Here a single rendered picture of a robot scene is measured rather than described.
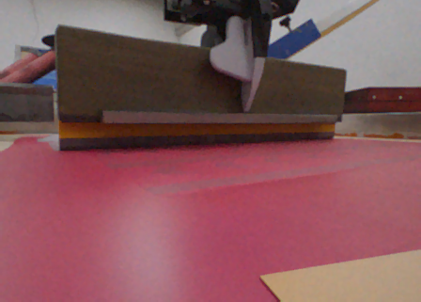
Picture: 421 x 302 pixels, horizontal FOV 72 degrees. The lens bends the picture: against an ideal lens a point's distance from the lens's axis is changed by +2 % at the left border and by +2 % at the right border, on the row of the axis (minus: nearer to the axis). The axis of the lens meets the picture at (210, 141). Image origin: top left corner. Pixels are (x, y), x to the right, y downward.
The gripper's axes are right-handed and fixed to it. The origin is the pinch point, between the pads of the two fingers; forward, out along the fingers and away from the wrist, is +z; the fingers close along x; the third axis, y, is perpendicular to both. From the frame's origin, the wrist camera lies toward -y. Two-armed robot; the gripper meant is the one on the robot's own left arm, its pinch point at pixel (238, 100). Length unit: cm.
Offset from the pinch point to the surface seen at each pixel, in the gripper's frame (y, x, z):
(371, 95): -85, -33, -4
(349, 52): -201, -116, -46
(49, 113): 17.8, -21.4, 0.7
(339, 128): -23.9, -3.5, 4.4
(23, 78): 21, -87, -12
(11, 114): 22.2, -21.4, 0.8
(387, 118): -23.9, 4.0, 2.7
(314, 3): -203, -151, -97
